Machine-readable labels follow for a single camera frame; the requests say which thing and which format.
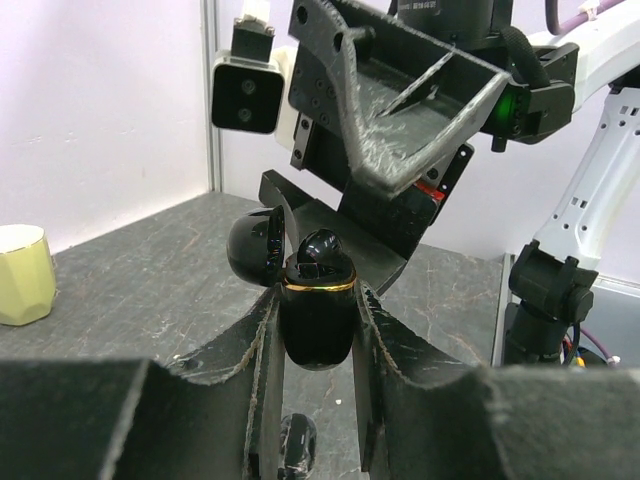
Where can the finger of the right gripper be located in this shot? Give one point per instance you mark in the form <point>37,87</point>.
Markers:
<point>375,263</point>
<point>406,100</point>

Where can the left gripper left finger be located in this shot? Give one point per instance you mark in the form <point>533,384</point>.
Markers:
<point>212,414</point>

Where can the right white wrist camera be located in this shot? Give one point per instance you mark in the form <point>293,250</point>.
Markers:
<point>252,80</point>

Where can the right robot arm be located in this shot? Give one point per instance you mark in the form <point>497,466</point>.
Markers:
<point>573,90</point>

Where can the black marbled charging case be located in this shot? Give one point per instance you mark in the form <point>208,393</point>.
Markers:
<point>297,452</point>

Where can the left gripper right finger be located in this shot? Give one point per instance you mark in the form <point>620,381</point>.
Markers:
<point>422,414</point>

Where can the black glossy charging case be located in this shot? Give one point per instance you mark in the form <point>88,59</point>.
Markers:
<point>318,307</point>

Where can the black earbud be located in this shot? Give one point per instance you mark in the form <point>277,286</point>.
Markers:
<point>321,246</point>

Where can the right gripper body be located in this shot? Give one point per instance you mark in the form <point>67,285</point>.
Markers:
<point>474,27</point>

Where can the yellow-green mug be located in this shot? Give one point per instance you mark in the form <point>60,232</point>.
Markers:
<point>28,283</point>

